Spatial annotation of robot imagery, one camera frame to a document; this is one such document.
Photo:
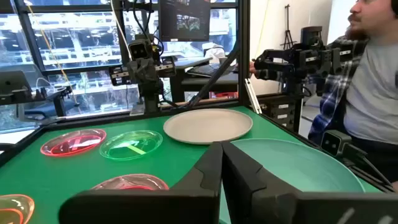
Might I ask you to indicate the green transparent plastic plate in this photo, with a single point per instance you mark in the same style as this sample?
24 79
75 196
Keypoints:
130 146

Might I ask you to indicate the pink transparent plastic plate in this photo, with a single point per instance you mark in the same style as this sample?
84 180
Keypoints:
130 182

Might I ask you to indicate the grey laptop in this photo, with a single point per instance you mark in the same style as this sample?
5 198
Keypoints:
12 82

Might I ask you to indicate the black table-level camera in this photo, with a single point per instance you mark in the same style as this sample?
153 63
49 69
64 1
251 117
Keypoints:
334 143

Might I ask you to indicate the white plastic bag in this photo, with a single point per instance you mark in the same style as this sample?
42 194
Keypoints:
214 53

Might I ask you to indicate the dark office desk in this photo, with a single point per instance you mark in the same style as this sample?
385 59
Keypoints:
205 82

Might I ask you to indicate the black computer monitor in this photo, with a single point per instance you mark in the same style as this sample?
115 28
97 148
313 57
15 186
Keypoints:
183 21

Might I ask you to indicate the red transparent plastic plate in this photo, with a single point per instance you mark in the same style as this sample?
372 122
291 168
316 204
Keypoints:
62 149

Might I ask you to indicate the large teal plate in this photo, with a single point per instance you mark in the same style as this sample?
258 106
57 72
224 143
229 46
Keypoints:
295 165

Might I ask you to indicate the black keyboard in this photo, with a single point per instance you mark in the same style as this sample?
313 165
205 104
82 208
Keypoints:
208 70

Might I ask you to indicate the large beige plate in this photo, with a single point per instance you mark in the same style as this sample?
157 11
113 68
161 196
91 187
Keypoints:
206 126

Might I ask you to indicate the black tripod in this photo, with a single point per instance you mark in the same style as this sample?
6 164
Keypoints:
287 34

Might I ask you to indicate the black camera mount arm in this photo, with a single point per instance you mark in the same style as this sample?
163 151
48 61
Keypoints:
367 161

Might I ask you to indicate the person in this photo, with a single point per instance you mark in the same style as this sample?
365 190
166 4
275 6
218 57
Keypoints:
373 93

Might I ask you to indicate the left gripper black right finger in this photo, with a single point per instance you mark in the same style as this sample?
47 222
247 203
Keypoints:
280 208

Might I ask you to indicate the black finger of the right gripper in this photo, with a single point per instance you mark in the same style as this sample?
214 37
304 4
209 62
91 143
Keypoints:
136 73
150 71

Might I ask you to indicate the white metal bracket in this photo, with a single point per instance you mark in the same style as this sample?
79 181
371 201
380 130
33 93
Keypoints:
252 96

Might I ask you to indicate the red storage box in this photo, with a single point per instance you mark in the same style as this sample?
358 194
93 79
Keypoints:
224 95

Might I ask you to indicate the black drawer cabinet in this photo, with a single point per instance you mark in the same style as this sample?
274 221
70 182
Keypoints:
280 112

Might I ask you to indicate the orange transparent plastic plate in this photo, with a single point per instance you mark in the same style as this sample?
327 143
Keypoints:
14 208

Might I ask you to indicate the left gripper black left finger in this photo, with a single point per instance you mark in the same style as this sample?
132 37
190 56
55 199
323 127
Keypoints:
174 205

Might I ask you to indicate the black diagonal frame brace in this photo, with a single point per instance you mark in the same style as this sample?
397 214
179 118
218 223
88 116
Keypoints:
214 76

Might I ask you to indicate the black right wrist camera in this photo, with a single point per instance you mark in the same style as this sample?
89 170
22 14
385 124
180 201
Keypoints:
139 50

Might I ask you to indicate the person's hand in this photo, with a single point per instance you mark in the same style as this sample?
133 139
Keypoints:
253 68

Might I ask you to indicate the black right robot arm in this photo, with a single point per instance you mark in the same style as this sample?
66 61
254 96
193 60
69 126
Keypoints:
150 96

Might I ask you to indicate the black aluminium frame post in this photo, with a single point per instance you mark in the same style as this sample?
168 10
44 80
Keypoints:
244 46

